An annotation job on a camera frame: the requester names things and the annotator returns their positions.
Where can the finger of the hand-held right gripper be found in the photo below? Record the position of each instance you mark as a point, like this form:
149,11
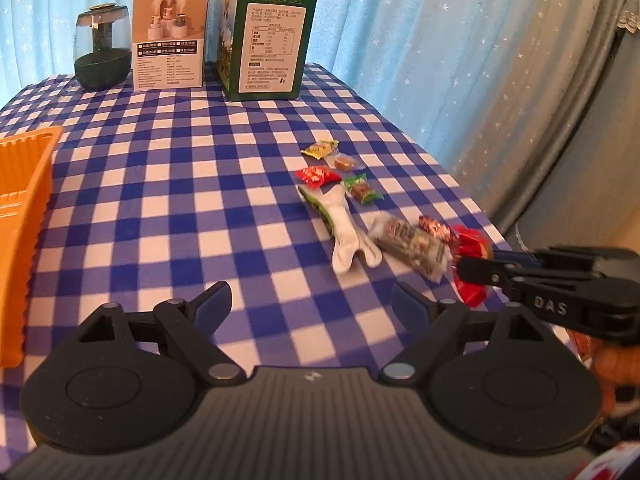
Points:
487,272
517,258

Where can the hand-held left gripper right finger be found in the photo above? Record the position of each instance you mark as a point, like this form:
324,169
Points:
407,302

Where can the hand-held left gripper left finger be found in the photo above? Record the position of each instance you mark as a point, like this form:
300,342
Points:
215,305

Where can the large red snack packet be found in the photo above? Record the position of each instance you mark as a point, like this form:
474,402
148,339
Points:
472,247

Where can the clear packet of dark snack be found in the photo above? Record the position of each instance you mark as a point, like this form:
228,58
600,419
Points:
407,242

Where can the red brown foil candy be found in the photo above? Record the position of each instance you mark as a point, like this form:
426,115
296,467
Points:
436,228

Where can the white green snack packet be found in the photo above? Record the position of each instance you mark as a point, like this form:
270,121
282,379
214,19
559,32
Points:
345,230

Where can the green brown candy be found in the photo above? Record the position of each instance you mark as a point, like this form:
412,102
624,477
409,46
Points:
362,191

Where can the red candy with white print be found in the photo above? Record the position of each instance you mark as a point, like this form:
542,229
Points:
315,176

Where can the orange plastic tray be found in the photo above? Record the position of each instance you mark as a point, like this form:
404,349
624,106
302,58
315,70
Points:
20,185

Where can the person's right hand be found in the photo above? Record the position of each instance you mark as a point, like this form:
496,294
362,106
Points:
615,365

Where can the blue white checkered tablecloth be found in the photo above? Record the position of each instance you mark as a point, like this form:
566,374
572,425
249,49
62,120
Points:
175,200

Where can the brown candy in clear wrapper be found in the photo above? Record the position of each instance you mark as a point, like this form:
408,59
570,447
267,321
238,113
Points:
343,162

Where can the grey curtain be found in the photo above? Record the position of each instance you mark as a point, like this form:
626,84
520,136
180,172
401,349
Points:
575,110

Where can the yellow green wrapped candy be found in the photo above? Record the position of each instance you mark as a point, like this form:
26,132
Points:
319,149

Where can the person's patterned clothing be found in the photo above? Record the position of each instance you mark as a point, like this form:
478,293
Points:
605,467

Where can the white cardboard box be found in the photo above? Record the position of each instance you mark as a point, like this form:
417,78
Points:
170,60

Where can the blue star-print curtain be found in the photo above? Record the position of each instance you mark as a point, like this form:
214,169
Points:
400,35

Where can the green cardboard box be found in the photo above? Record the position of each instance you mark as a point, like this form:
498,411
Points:
270,50

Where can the dark green glass humidifier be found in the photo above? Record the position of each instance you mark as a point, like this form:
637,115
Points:
100,67

